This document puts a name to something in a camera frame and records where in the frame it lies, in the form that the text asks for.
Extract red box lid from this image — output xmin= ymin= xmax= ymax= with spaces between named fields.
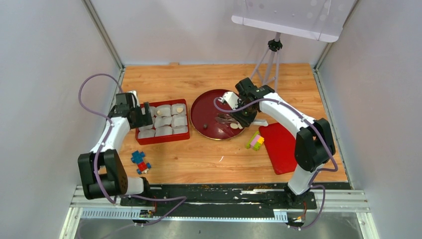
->
xmin=259 ymin=123 xmax=297 ymax=175

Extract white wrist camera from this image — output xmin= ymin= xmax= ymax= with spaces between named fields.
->
xmin=219 ymin=92 xmax=239 ymax=110
xmin=128 ymin=91 xmax=140 ymax=107

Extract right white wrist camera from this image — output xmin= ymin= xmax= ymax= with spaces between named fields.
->
xmin=219 ymin=92 xmax=239 ymax=110

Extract purple cable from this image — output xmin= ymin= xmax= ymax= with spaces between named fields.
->
xmin=212 ymin=96 xmax=339 ymax=231
xmin=78 ymin=73 xmax=188 ymax=228

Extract dark red round tray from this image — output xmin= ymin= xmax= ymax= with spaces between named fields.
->
xmin=190 ymin=89 xmax=244 ymax=140

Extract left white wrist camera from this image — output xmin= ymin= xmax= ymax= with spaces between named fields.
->
xmin=128 ymin=91 xmax=140 ymax=107

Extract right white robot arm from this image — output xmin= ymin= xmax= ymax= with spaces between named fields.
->
xmin=231 ymin=78 xmax=335 ymax=208

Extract blue red toy car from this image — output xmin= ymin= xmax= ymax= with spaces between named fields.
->
xmin=131 ymin=150 xmax=151 ymax=175

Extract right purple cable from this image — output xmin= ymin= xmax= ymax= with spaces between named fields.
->
xmin=212 ymin=96 xmax=339 ymax=231

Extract red chocolate box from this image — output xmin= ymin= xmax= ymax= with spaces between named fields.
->
xmin=135 ymin=99 xmax=190 ymax=145

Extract white board on tripod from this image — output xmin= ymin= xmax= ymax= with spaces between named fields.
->
xmin=231 ymin=0 xmax=356 ymax=43

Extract metal tongs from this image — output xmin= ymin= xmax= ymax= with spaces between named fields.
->
xmin=215 ymin=113 xmax=269 ymax=128

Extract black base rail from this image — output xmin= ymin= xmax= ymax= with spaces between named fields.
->
xmin=121 ymin=183 xmax=317 ymax=218

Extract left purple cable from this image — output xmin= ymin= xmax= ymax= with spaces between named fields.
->
xmin=78 ymin=73 xmax=188 ymax=228

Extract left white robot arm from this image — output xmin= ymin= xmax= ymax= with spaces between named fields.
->
xmin=78 ymin=91 xmax=152 ymax=206

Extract grey tripod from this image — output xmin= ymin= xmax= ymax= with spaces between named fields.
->
xmin=250 ymin=32 xmax=283 ymax=91

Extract green pink toy blocks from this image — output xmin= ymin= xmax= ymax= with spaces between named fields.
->
xmin=245 ymin=131 xmax=265 ymax=151

